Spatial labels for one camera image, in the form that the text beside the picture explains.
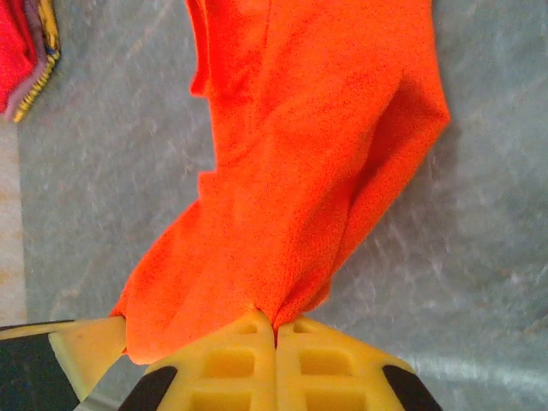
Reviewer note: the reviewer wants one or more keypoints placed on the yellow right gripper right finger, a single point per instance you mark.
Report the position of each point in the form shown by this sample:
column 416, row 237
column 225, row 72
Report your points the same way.
column 325, row 372

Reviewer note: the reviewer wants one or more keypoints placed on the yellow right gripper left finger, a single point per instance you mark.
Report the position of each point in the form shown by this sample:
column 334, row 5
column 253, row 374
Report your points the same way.
column 227, row 372

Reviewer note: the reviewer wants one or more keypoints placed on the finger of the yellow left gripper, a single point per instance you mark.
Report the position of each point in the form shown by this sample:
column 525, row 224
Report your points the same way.
column 85, row 342

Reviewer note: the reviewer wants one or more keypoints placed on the orange t-shirt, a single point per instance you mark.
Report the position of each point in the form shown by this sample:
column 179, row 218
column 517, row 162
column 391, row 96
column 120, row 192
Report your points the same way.
column 299, row 171

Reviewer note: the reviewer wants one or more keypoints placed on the red folded t-shirt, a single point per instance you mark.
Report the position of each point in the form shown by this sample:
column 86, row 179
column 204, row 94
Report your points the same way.
column 13, row 55

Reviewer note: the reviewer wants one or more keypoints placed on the yellow t-shirt with black print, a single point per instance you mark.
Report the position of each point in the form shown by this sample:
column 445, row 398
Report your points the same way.
column 52, row 30

